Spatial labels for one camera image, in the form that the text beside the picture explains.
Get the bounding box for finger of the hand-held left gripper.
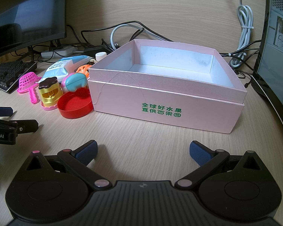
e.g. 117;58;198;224
8;119;39;134
0;106;14;117

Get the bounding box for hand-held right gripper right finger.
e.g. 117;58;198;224
175;141;265;190

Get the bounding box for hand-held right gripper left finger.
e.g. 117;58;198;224
25;140;110;190

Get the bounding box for gold pudding toy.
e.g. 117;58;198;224
38;76;63;111

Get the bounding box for red plastic lid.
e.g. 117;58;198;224
57;89;94;119

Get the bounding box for pink and blue toy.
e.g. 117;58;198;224
62;73;88;94

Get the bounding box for blue and white packet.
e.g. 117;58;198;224
41;55;93;82

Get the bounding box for pink cardboard box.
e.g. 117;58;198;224
88;39;248;134

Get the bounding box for orange lattice ball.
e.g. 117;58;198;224
75;64;92;78

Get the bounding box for small white bottle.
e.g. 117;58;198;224
95;52;107;63

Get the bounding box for black keyboard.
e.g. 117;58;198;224
0;60;38;93

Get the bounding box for pink toy strainer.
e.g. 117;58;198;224
17;72;42;104

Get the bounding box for white power strip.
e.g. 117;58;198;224
41;46;77;58

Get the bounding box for black computer monitor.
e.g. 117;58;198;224
0;0;68;63

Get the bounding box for black power adapter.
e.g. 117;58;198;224
84;46;109;55

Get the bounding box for computer case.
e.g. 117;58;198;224
251;0;283;146

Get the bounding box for grey cable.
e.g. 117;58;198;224
110;24;173;51

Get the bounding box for black cable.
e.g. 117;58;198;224
81;22;177;44
220;40;262;58

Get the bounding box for bundled white cable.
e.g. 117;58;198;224
229;0;255;69

